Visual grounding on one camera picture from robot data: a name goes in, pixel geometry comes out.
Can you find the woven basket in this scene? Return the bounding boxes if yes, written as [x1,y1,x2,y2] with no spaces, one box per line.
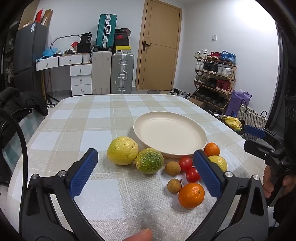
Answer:
[237,103,269,130]

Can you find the beige suitcase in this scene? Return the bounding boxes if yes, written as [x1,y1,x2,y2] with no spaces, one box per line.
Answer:
[92,51,112,95]

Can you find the teal suitcase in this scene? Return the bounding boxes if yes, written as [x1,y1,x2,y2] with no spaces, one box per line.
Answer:
[96,14,117,50]

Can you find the white desk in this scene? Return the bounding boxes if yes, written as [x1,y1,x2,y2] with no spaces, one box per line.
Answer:
[36,54,93,72]

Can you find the red cherry tomato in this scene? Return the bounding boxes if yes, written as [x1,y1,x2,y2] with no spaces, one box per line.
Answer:
[186,167,201,183]
[179,157,193,172]

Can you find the black jacket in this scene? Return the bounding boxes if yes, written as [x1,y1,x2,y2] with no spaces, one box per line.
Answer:
[0,87,49,149]

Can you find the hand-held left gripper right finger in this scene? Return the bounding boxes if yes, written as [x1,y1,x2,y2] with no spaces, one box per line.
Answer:
[185,150,270,241]

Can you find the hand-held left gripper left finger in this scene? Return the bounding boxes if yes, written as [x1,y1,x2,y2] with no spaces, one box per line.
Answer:
[19,148,107,241]

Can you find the wooden shoe rack with shoes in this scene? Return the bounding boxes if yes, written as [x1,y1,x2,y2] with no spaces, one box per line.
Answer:
[194,49,236,107]

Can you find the wooden door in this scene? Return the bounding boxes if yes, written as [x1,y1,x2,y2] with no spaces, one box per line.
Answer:
[135,0,183,91]

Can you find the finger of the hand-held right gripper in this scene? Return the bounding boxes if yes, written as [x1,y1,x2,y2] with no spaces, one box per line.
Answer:
[244,140,280,166]
[245,125,285,149]

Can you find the purple bag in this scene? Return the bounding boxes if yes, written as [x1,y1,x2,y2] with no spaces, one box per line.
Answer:
[225,89,252,116]

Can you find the cardboard boxes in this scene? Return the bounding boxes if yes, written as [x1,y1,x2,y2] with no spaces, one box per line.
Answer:
[18,9,53,29]

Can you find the orange mandarin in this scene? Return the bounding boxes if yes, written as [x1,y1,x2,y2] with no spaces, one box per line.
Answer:
[178,183,205,209]
[204,142,221,157]

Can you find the person's left hand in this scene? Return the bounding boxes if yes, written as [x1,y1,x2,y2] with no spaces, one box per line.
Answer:
[124,228,153,241]

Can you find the dark grey refrigerator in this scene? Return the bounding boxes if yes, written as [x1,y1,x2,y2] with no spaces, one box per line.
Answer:
[13,23,49,93]

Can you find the white drawer cabinet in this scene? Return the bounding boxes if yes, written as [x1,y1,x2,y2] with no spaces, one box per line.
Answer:
[70,64,93,96]

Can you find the pile of sneakers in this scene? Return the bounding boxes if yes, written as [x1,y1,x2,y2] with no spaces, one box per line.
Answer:
[170,88,193,100]

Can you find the black plastic bag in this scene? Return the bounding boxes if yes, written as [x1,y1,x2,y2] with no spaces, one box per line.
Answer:
[220,116,246,135]

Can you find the small yellow-green passion fruit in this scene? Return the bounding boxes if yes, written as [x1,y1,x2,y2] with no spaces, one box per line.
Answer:
[208,155,228,172]

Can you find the cream round plate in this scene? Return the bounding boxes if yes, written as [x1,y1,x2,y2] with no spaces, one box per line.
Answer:
[133,112,207,158]

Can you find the grey curved metal tube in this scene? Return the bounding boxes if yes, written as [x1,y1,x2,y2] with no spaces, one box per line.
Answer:
[51,35,81,55]

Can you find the black cable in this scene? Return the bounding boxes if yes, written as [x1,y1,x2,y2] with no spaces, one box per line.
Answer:
[0,116,28,186]

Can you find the person's right hand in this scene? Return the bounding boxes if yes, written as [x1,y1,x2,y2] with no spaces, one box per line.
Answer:
[263,166,296,199]

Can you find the large yellow passion fruit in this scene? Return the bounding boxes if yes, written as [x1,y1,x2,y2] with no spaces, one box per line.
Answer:
[107,137,139,166]

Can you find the green mottled passion fruit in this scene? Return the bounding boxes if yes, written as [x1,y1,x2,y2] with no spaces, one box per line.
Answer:
[135,148,164,175]

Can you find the black printed bag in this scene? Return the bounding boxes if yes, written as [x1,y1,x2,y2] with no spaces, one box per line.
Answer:
[80,32,92,45]

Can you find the grey suitcase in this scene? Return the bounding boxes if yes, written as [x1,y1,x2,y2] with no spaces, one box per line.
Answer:
[111,53,135,94]

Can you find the brown cardboard box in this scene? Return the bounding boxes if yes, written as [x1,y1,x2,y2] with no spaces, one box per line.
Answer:
[188,97,205,108]

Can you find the teal checked cloth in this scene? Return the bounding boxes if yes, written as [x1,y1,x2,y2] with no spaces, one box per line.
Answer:
[5,113,44,173]

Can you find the blue plastic bag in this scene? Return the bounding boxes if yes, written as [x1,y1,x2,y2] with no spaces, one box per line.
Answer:
[43,46,59,57]

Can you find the brown longan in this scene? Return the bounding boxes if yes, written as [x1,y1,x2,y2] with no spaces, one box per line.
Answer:
[167,178,183,194]
[165,161,181,176]

